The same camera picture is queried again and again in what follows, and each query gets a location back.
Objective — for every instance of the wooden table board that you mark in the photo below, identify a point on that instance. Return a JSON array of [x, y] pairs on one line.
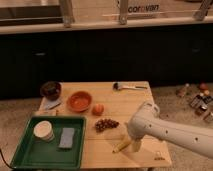
[[119, 106]]

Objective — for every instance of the grey knife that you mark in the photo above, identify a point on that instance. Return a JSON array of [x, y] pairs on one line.
[[51, 104]]

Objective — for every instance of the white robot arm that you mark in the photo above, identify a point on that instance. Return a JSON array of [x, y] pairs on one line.
[[146, 121]]

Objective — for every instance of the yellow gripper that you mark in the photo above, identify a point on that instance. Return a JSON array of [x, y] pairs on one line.
[[136, 145]]

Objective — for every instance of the orange tomato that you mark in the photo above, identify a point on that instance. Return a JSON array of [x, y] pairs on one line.
[[98, 109]]

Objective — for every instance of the dark brown bowl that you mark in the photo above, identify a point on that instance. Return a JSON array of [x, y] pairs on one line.
[[51, 90]]

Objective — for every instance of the green plastic tray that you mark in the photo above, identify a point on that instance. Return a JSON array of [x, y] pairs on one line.
[[34, 153]]

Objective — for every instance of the white paper cup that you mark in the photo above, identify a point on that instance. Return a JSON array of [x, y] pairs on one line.
[[44, 131]]

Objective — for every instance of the grey sponge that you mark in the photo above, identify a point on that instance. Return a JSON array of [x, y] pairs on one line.
[[66, 140]]

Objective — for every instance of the red bowl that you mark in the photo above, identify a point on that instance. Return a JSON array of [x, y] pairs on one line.
[[79, 101]]

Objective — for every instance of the bunch of red grapes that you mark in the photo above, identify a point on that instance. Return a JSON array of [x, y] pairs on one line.
[[104, 124]]

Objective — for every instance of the black and silver spoon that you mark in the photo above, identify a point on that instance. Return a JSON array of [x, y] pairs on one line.
[[119, 86]]

